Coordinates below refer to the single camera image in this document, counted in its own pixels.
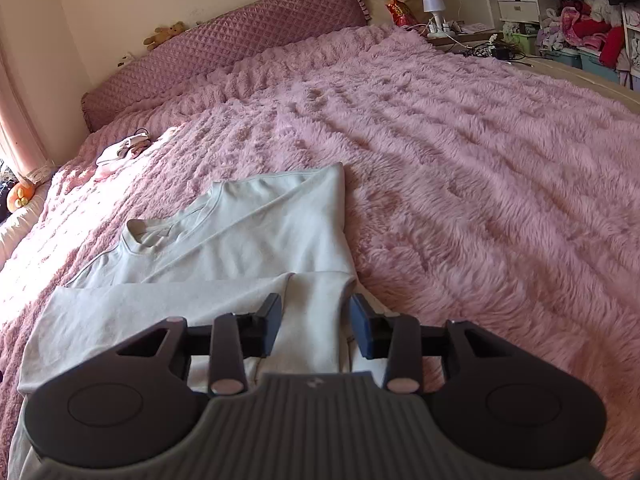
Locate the orange pumpkin toy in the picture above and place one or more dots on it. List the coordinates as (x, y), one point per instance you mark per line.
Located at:
(23, 194)

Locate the wooden side table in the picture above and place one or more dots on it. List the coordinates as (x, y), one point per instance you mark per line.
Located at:
(470, 36)

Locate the red garment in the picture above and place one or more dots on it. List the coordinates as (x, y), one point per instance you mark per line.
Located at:
(612, 47)

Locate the blue storage bin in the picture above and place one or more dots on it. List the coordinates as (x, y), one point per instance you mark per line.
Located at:
(562, 57)

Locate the white shirt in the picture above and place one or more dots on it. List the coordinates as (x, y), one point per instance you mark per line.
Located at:
(240, 240)

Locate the pink curtain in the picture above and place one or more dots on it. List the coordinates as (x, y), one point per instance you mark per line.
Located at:
(20, 125)

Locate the small white cloth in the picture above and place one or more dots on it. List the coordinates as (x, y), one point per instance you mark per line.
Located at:
(120, 152)

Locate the brown teddy bear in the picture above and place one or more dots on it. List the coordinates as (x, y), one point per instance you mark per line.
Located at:
(167, 33)

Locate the red snack bag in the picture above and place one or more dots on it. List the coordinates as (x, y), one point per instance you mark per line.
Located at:
(400, 12)

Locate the green storage bin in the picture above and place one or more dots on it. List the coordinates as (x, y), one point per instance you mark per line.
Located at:
(522, 42)

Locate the pink quilted headboard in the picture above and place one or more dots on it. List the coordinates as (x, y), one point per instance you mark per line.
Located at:
(225, 35)

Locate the white table lamp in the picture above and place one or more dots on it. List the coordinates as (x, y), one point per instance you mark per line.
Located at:
(434, 9)

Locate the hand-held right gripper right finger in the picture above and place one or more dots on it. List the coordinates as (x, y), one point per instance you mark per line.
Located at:
(359, 321)

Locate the pink fluffy blanket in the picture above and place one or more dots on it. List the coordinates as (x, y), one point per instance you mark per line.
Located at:
(450, 160)

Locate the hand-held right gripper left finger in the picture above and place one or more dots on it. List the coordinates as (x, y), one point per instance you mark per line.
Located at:
(273, 321)

